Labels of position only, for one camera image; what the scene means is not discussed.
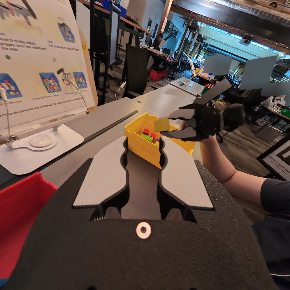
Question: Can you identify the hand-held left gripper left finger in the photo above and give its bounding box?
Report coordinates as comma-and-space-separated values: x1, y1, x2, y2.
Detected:
72, 136, 130, 216

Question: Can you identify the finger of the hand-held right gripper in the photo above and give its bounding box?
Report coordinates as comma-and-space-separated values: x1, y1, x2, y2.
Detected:
159, 127, 197, 141
166, 109, 196, 121

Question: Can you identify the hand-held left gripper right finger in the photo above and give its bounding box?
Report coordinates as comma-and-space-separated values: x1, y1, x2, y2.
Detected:
157, 136, 214, 218

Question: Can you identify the yellow plastic bin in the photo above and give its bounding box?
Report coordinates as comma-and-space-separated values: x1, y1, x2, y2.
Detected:
125, 112, 196, 169

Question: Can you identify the red plastic bin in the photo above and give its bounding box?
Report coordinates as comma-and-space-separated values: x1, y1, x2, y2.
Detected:
0, 172, 58, 280

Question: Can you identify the person's right forearm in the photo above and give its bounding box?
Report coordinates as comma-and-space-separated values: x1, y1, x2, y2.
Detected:
199, 135, 267, 208

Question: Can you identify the dark display board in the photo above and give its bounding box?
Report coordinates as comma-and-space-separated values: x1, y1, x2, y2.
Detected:
196, 79, 232, 106

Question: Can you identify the black office chair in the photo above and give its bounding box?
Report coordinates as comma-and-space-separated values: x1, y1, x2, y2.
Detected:
216, 89, 270, 143
122, 44, 149, 99

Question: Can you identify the tilted white board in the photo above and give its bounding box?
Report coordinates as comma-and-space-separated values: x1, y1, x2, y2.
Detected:
182, 52, 197, 86

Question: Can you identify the white paper holder bar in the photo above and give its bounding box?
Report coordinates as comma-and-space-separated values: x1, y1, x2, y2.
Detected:
0, 110, 89, 145

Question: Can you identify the framed marker sign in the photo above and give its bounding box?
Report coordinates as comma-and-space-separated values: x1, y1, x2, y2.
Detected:
257, 134, 290, 181

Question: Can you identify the dark flat pad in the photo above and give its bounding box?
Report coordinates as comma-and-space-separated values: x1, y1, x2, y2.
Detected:
0, 164, 16, 190

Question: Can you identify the wooden top desk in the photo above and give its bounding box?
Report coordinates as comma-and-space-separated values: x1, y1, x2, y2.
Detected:
77, 0, 152, 34

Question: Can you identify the blue storage bin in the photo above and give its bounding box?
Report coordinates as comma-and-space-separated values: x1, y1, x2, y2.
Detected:
102, 0, 127, 18

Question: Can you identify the printed instruction sheet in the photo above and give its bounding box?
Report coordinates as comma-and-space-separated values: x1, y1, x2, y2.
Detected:
0, 0, 95, 131

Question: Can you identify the clear stand bracket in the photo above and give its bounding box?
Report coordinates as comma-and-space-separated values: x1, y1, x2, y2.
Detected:
9, 128, 58, 150

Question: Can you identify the black metal frame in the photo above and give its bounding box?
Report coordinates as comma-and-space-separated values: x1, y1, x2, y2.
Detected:
89, 0, 124, 107

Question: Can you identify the silver ventilation duct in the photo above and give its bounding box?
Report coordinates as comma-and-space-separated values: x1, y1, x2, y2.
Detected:
197, 0, 290, 29

